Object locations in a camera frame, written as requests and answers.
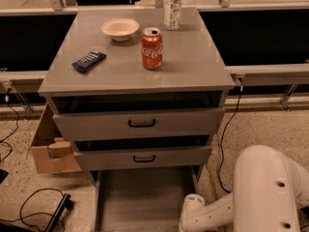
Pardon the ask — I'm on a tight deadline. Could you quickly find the grey bottom drawer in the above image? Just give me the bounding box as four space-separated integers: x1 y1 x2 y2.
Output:
91 166 198 232

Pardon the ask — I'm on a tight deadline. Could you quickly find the grey drawer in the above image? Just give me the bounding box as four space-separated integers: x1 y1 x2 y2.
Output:
74 135 211 171
91 166 198 232
53 92 224 141

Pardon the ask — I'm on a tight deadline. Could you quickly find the clear plastic water bottle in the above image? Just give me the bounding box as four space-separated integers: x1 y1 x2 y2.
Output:
163 0 183 30

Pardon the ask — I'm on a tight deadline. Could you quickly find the black floor cable left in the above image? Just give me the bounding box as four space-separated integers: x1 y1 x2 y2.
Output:
0 187 67 232

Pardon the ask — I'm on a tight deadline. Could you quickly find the black power cable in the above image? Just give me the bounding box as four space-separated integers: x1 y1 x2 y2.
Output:
217 86 243 194

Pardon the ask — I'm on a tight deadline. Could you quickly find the black stand leg left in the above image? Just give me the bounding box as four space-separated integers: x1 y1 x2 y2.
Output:
44 193 73 232

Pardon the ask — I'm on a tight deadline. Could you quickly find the white paper bowl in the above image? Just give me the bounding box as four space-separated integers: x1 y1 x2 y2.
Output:
101 18 139 42

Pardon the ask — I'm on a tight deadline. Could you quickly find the grey middle drawer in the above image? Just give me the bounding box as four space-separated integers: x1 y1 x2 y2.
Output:
74 135 211 171

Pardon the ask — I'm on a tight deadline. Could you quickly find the red cola can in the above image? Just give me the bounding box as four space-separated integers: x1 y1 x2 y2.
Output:
141 27 163 70

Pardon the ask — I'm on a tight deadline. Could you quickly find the brown cardboard box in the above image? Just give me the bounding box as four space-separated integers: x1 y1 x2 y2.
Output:
30 104 80 174

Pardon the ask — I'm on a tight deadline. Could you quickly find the dark blue snack packet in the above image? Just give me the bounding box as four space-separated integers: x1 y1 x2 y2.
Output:
71 50 106 73

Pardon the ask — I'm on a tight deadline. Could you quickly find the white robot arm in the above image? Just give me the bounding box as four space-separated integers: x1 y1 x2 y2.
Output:
179 145 309 232

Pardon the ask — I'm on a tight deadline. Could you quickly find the grey drawer cabinet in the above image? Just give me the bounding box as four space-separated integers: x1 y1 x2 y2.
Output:
38 6 236 195

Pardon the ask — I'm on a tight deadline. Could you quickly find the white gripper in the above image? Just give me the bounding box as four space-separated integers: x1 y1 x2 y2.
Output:
179 193 212 232

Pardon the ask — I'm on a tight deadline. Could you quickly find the grey top drawer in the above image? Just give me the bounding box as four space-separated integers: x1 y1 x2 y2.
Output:
53 92 224 141

